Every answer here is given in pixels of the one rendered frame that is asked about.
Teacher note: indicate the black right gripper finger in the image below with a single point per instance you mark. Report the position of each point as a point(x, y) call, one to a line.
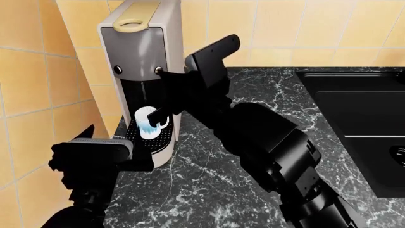
point(175, 79)
point(159, 116)

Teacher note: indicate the white grey coffee machine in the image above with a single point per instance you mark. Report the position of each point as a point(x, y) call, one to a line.
point(136, 50)

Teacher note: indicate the grey-topped left wrist camera box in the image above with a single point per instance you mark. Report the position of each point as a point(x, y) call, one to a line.
point(101, 147)

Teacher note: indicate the round black machine button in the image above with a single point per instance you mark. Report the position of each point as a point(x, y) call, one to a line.
point(117, 69)
point(157, 69)

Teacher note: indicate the black kitchen sink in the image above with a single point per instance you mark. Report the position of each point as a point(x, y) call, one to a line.
point(360, 118)

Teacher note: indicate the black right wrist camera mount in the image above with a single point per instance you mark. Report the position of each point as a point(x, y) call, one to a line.
point(210, 57)

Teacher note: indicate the beige coffee machine lid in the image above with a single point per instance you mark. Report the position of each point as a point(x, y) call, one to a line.
point(136, 14)

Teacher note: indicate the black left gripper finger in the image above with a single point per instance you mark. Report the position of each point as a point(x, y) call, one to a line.
point(88, 131)
point(142, 156)

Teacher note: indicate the black perforated drip tray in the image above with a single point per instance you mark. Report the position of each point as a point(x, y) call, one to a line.
point(159, 142)

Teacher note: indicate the white mug with blue pattern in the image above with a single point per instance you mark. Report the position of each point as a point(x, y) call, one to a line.
point(144, 123)

